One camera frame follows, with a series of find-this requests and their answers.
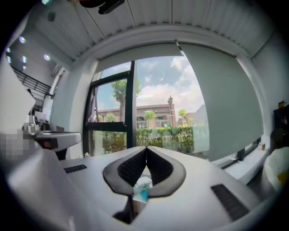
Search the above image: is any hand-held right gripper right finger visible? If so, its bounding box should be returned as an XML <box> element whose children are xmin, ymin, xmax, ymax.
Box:
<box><xmin>140</xmin><ymin>145</ymin><xmax>261</xmax><ymax>231</ymax></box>

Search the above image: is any black cabinet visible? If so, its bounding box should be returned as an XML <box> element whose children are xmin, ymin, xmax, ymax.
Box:
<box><xmin>273</xmin><ymin>101</ymin><xmax>289</xmax><ymax>127</ymax></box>

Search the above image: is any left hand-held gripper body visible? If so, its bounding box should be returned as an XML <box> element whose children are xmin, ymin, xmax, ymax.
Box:
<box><xmin>22</xmin><ymin>114</ymin><xmax>51</xmax><ymax>140</ymax></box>

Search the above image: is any grey white egg cushion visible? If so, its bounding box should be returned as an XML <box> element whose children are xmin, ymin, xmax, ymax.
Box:
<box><xmin>261</xmin><ymin>148</ymin><xmax>286</xmax><ymax>192</ymax></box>

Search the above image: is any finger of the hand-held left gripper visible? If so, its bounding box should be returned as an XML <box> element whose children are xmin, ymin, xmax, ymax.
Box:
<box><xmin>35</xmin><ymin>131</ymin><xmax>83</xmax><ymax>161</ymax></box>

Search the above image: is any grey roller blind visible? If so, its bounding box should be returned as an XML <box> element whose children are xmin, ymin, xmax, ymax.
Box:
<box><xmin>96</xmin><ymin>42</ymin><xmax>188</xmax><ymax>74</ymax></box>
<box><xmin>179</xmin><ymin>42</ymin><xmax>265</xmax><ymax>162</ymax></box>

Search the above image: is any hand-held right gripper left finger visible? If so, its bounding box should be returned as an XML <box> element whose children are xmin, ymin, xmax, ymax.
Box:
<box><xmin>42</xmin><ymin>145</ymin><xmax>148</xmax><ymax>231</ymax></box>

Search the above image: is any black metal railing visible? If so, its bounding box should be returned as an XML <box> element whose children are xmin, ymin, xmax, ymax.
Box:
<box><xmin>11</xmin><ymin>65</ymin><xmax>55</xmax><ymax>99</ymax></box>

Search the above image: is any row of ceiling lights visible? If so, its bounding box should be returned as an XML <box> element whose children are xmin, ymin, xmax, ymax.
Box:
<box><xmin>5</xmin><ymin>36</ymin><xmax>51</xmax><ymax>70</ymax></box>

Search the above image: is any green waste bin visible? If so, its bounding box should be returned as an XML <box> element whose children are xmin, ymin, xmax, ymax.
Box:
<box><xmin>132</xmin><ymin>176</ymin><xmax>151</xmax><ymax>203</ymax></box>

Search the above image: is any black window frame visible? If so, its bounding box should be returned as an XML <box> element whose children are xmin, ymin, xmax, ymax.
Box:
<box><xmin>82</xmin><ymin>60</ymin><xmax>140</xmax><ymax>158</ymax></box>

